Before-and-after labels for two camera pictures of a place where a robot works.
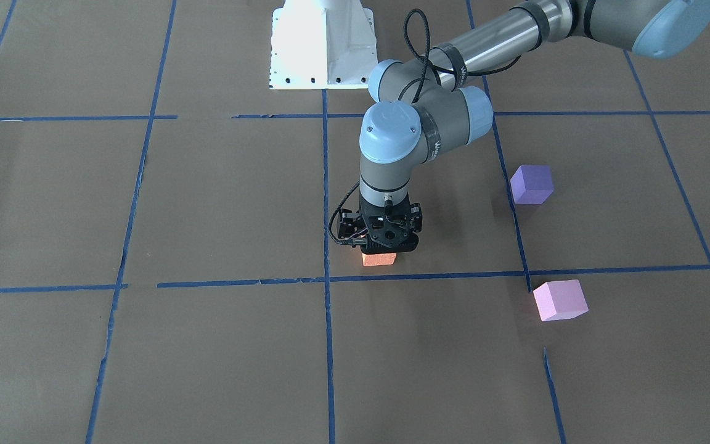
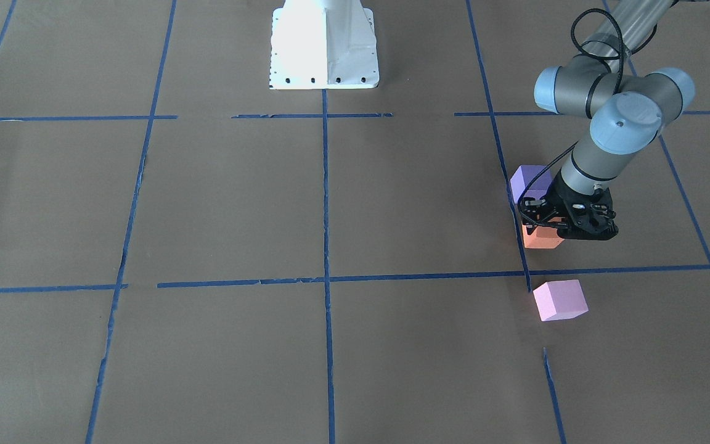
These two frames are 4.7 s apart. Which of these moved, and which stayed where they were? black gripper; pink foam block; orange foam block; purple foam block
Moved: black gripper; orange foam block
Stayed: purple foam block; pink foam block
